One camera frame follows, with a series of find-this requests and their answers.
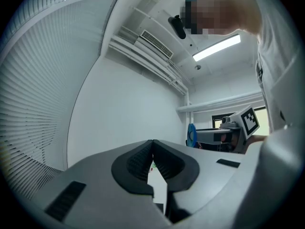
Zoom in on white window blinds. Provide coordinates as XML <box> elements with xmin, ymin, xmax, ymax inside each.
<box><xmin>0</xmin><ymin>0</ymin><xmax>121</xmax><ymax>201</ymax></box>

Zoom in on person's head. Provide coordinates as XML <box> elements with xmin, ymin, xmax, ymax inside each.
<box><xmin>179</xmin><ymin>0</ymin><xmax>262</xmax><ymax>36</ymax></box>

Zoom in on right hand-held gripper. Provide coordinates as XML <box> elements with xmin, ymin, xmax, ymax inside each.
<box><xmin>195</xmin><ymin>105</ymin><xmax>260</xmax><ymax>155</ymax></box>

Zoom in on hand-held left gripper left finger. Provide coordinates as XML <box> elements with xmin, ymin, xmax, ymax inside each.
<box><xmin>32</xmin><ymin>139</ymin><xmax>173</xmax><ymax>229</ymax></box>

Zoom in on white vertical pipe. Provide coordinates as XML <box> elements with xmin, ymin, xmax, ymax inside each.
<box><xmin>184</xmin><ymin>89</ymin><xmax>192</xmax><ymax>128</ymax></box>

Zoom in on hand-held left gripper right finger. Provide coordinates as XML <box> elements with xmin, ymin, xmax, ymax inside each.
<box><xmin>152</xmin><ymin>139</ymin><xmax>247</xmax><ymax>225</ymax></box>

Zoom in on white ceiling pipes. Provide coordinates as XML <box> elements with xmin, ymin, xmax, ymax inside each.
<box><xmin>108</xmin><ymin>25</ymin><xmax>189</xmax><ymax>95</ymax></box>

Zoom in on white horizontal duct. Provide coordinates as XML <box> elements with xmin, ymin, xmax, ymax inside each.
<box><xmin>175</xmin><ymin>91</ymin><xmax>264</xmax><ymax>114</ymax></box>

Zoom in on person's right forearm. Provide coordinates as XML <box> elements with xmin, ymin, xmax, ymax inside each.
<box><xmin>246</xmin><ymin>134</ymin><xmax>266</xmax><ymax>149</ymax></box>

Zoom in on black head camera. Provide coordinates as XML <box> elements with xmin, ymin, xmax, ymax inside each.
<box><xmin>167</xmin><ymin>14</ymin><xmax>187</xmax><ymax>40</ymax></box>

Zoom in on blue round object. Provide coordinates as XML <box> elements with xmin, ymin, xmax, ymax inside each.
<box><xmin>186</xmin><ymin>123</ymin><xmax>199</xmax><ymax>149</ymax></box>

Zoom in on dark framed window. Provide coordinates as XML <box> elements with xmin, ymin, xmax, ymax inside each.
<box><xmin>211</xmin><ymin>106</ymin><xmax>270</xmax><ymax>136</ymax></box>

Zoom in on person's white shirt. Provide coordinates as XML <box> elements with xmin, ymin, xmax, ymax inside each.
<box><xmin>247</xmin><ymin>0</ymin><xmax>305</xmax><ymax>229</ymax></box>

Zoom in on white air vent grille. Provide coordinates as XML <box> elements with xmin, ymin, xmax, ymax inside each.
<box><xmin>139</xmin><ymin>29</ymin><xmax>174</xmax><ymax>60</ymax></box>

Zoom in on long ceiling light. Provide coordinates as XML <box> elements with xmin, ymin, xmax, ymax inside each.
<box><xmin>192</xmin><ymin>33</ymin><xmax>242</xmax><ymax>62</ymax></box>

